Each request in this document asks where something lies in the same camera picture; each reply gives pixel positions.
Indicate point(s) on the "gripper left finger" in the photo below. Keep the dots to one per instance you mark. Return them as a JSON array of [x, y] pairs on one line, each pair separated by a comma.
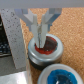
[[32, 20]]

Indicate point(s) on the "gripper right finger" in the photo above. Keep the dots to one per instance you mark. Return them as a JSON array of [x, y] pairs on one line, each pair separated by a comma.
[[46, 20]]

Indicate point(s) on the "red button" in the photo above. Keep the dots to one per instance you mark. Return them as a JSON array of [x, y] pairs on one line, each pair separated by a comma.
[[46, 50]]

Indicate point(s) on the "blue button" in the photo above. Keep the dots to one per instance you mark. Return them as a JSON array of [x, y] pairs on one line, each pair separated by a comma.
[[61, 75]]

